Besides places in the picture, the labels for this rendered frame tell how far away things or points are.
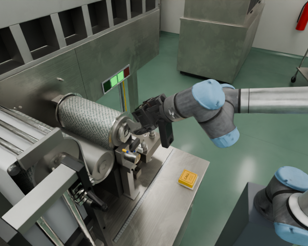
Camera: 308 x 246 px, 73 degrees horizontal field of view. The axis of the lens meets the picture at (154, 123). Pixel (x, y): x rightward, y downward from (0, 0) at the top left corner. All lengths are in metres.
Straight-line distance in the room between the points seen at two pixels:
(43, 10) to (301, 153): 2.66
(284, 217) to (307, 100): 0.38
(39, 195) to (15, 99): 0.49
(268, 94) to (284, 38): 4.49
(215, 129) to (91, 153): 0.41
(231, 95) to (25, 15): 0.69
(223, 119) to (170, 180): 0.56
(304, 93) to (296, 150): 2.20
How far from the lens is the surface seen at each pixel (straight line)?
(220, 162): 2.36
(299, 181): 0.92
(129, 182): 0.91
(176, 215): 0.96
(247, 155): 2.53
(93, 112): 0.77
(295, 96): 0.67
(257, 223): 1.04
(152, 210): 0.97
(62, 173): 0.44
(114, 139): 0.73
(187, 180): 1.02
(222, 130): 0.56
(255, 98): 0.66
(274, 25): 5.08
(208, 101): 0.50
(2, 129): 0.61
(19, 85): 0.85
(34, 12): 0.86
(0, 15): 0.80
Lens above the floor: 1.77
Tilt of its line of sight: 41 degrees down
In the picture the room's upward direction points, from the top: straight up
